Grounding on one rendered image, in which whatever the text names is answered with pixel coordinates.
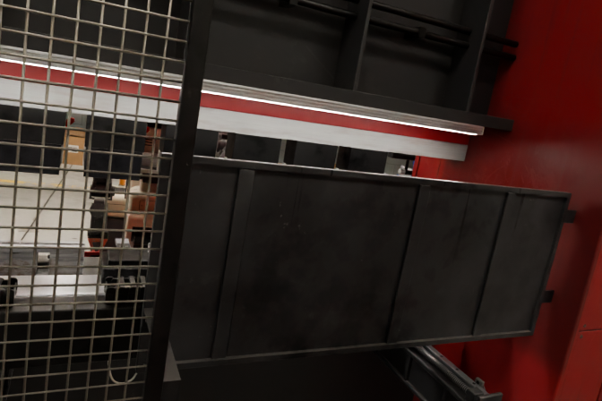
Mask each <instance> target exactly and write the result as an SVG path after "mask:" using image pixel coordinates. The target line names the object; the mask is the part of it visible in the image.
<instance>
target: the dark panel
mask: <svg viewBox="0 0 602 401"><path fill-rule="evenodd" d="M571 196H572V194H571V193H569V192H558V191H549V190H539V189H530V188H520V187H511V186H502V185H493V184H484V183H467V182H458V181H449V180H439V179H430V178H421V177H412V176H403V175H386V174H377V173H367V172H358V171H348V170H339V169H330V168H320V167H312V166H295V165H285V164H276V163H267V162H258V161H249V160H240V159H231V158H214V157H204V156H195V155H193V164H192V172H191V178H190V185H189V192H188V199H187V205H186V213H185V225H184V232H183V239H182V246H181V252H180V260H179V266H178V273H177V281H176V293H175V300H174V307H173V313H172V321H171V327H170V334H169V342H170V345H171V348H172V351H173V355H174V357H175V360H176V366H177V368H178V369H188V368H197V367H206V366H216V365H225V364H235V363H253V362H262V361H272V360H281V359H291V358H300V357H310V356H319V355H329V354H346V353H356V352H365V351H375V350H384V349H394V348H403V347H413V346H431V345H440V344H450V343H459V342H468V341H478V340H487V339H497V338H507V337H525V336H533V333H534V330H535V327H536V323H537V320H538V315H539V311H540V307H541V304H542V301H543V297H544V294H545V291H546V285H547V281H548V278H549V275H550V271H551V268H552V265H553V261H554V257H555V252H556V249H557V245H558V242H559V239H560V235H561V232H562V229H563V222H564V220H565V216H566V212H567V209H568V206H569V202H570V199H571Z"/></svg>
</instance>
